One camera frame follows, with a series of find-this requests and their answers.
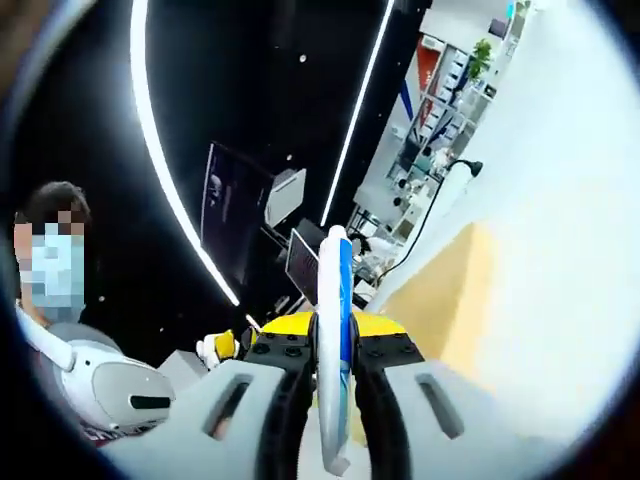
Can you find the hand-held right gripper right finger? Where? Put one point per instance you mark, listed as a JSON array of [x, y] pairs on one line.
[[480, 440]]

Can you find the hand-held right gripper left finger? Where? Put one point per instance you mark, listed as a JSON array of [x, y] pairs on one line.
[[190, 440]]

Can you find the white toothpaste tube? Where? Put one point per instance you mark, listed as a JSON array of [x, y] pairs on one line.
[[330, 325]]

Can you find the small yellow wooden board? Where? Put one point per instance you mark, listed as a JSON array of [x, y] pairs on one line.
[[450, 290]]

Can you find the white toothpaste cap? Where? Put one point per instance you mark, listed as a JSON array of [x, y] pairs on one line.
[[336, 233]]

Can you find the desktop monitor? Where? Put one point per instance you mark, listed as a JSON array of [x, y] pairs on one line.
[[300, 265]]

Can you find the hanging dark monitor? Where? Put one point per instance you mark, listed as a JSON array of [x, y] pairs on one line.
[[230, 215]]

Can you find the ceiling air conditioner unit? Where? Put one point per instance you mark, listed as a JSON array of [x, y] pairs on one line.
[[287, 195]]

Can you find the long ceiling light strip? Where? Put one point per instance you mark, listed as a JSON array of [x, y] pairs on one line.
[[160, 165], [355, 115]]

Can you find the shelf with white boxes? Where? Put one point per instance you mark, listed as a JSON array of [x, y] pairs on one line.
[[450, 75]]

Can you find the small potted plant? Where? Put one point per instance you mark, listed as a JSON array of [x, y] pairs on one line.
[[482, 55]]

